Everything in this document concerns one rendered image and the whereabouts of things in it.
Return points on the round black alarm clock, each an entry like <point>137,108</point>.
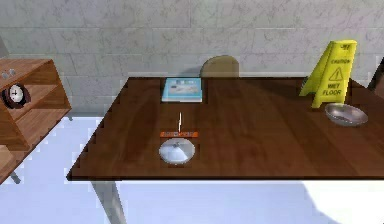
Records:
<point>15,96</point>

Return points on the tan rounded chair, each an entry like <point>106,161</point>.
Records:
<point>220,67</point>

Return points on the brown wooden shelf unit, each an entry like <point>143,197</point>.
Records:
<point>31,110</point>

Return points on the dark brown chair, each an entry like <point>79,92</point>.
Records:
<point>378,80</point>

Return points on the light blue book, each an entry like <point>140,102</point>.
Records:
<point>182,89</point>

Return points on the orange flat bar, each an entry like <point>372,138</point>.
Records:
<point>179,134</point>

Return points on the small grey shaker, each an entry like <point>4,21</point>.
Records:
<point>12,72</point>
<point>4,75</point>

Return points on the dark brown wooden table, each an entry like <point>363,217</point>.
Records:
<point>253,140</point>

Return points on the silver round pan lid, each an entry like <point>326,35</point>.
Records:
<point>176,151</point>

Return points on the yellow wet floor sign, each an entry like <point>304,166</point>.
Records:
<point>330,75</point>

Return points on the silver metal bowl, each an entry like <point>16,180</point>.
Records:
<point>346,114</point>

